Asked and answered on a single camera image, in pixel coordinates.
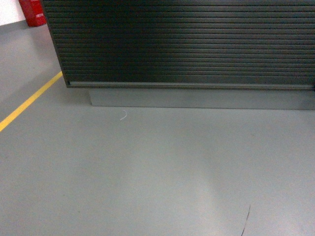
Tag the black checkout counter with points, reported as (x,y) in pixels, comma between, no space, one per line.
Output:
(225,54)

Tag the red fire extinguisher box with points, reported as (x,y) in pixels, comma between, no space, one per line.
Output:
(33,12)

